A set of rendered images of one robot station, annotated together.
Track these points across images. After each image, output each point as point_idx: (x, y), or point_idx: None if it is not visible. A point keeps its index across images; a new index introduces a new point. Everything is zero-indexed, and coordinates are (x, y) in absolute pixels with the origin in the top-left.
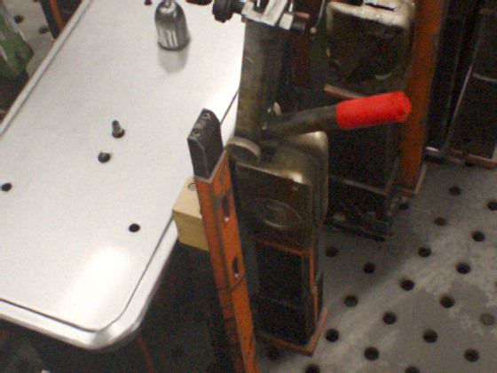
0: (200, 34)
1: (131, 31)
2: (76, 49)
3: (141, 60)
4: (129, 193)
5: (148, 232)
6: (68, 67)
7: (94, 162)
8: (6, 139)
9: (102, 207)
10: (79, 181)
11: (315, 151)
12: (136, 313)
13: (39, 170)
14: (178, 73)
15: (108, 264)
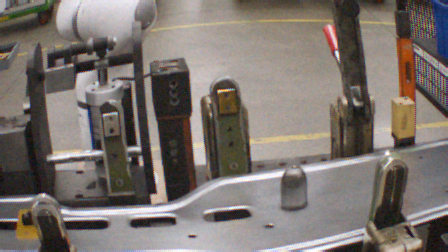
0: (279, 198)
1: (305, 218)
2: (345, 227)
3: (327, 204)
4: (409, 165)
5: (417, 153)
6: (363, 220)
7: (407, 180)
8: (430, 206)
9: (423, 167)
10: (421, 178)
11: None
12: (447, 138)
13: (430, 189)
14: (321, 190)
15: (440, 153)
